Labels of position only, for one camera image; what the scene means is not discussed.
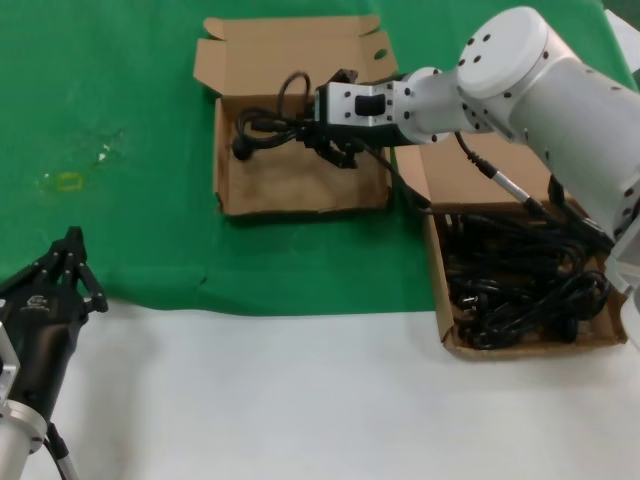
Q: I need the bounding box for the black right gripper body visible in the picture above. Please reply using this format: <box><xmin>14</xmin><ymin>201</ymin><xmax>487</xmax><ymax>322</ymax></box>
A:
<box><xmin>303</xmin><ymin>122</ymin><xmax>420</xmax><ymax>149</ymax></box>

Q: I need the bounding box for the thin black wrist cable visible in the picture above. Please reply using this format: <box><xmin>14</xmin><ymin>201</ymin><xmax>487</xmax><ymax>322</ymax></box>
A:
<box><xmin>357</xmin><ymin>141</ymin><xmax>432</xmax><ymax>215</ymax></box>

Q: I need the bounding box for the black power cable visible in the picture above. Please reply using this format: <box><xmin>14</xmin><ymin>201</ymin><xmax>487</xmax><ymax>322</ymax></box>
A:
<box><xmin>230</xmin><ymin>72</ymin><xmax>321</xmax><ymax>164</ymax></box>

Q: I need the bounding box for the pile of black power cables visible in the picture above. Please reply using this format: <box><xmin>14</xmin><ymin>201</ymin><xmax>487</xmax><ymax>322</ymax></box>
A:
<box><xmin>439</xmin><ymin>199</ymin><xmax>616</xmax><ymax>351</ymax></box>

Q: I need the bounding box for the white paper sheet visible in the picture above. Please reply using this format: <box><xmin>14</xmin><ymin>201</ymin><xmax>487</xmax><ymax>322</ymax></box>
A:
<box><xmin>603</xmin><ymin>8</ymin><xmax>640</xmax><ymax>71</ymax></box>

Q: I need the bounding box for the cardboard box with round hole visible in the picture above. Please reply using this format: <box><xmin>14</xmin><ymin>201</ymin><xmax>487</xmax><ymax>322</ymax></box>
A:
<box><xmin>392</xmin><ymin>132</ymin><xmax>630</xmax><ymax>362</ymax></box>

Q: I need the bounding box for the green table cloth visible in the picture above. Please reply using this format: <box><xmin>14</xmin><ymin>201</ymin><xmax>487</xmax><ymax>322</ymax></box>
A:
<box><xmin>0</xmin><ymin>0</ymin><xmax>640</xmax><ymax>314</ymax></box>

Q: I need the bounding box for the black cable with silver connector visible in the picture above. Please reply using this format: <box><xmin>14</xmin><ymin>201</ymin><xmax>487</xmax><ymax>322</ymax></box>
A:
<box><xmin>452</xmin><ymin>130</ymin><xmax>616</xmax><ymax>249</ymax></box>

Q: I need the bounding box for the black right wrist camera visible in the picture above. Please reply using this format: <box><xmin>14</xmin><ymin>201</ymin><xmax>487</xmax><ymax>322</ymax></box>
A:
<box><xmin>313</xmin><ymin>83</ymin><xmax>329</xmax><ymax>124</ymax></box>

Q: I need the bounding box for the cardboard box with oval hole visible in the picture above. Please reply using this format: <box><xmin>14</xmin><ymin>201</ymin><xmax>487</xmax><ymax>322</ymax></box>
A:
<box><xmin>192</xmin><ymin>14</ymin><xmax>400</xmax><ymax>217</ymax></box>

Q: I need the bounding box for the silver wrist bracket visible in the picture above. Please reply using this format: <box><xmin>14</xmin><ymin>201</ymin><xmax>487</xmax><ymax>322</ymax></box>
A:
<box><xmin>324</xmin><ymin>79</ymin><xmax>416</xmax><ymax>131</ymax></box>
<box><xmin>0</xmin><ymin>319</ymin><xmax>22</xmax><ymax>401</ymax></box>

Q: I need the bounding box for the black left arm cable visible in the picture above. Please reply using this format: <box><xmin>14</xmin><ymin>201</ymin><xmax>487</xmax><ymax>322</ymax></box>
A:
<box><xmin>42</xmin><ymin>422</ymin><xmax>79</xmax><ymax>480</ymax></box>

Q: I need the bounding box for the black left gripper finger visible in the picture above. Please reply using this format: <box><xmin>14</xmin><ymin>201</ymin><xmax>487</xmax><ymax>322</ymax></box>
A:
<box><xmin>0</xmin><ymin>225</ymin><xmax>77</xmax><ymax>301</ymax></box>
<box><xmin>61</xmin><ymin>226</ymin><xmax>110</xmax><ymax>315</ymax></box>

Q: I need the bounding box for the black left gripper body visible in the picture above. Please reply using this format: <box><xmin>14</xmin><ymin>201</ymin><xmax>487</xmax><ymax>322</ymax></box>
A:
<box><xmin>0</xmin><ymin>282</ymin><xmax>90</xmax><ymax>419</ymax></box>

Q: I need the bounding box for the silver left wrist bracket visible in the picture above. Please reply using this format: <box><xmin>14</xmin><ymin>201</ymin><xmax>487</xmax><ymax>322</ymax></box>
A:
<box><xmin>0</xmin><ymin>319</ymin><xmax>22</xmax><ymax>401</ymax></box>

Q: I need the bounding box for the silver right wrist bracket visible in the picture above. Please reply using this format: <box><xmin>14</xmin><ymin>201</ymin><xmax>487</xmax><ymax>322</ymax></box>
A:
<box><xmin>324</xmin><ymin>79</ymin><xmax>416</xmax><ymax>131</ymax></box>

